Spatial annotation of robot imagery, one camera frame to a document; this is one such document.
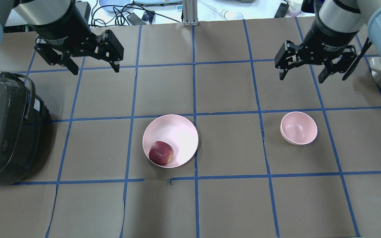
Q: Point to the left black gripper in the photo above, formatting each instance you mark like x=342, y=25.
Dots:
x=59, y=34

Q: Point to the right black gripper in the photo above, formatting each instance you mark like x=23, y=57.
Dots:
x=330, y=38

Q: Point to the pink bowl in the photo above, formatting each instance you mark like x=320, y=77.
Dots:
x=298, y=128

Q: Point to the red apple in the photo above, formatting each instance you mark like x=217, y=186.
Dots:
x=161, y=153

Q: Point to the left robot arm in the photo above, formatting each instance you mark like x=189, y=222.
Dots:
x=37, y=12

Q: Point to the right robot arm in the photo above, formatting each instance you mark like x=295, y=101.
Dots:
x=363, y=16

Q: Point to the pink plate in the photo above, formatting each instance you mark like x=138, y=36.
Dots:
x=178, y=132

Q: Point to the black power adapter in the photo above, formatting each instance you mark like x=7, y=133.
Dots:
x=133, y=19

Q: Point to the black rice cooker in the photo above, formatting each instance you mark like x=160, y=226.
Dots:
x=22, y=114

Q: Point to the aluminium frame post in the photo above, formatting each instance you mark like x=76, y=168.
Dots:
x=189, y=13

